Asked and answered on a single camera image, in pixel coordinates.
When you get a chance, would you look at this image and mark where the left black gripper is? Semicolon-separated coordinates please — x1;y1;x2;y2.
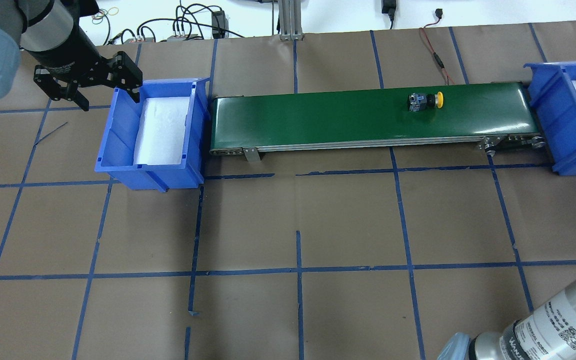
33;30;143;112

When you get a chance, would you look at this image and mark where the yellow push button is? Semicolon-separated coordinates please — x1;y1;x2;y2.
407;91;444;112

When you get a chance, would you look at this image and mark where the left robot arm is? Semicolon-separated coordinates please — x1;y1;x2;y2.
0;0;143;111

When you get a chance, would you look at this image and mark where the white foam pad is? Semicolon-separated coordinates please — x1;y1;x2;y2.
134;96;190;166

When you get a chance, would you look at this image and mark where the blue source bin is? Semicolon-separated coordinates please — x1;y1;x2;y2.
94;77;210;193

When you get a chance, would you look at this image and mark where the black power adapter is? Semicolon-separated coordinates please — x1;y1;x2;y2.
211;10;228;39

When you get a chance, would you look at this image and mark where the green conveyor belt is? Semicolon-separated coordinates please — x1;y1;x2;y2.
210;82;546;161

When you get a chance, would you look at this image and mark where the blue target bin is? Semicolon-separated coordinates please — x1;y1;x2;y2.
525;61;576;176

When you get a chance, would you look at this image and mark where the aluminium frame post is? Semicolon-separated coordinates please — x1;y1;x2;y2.
277;0;304;41

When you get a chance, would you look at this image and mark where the red black wire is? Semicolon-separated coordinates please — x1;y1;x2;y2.
419;9;454;85

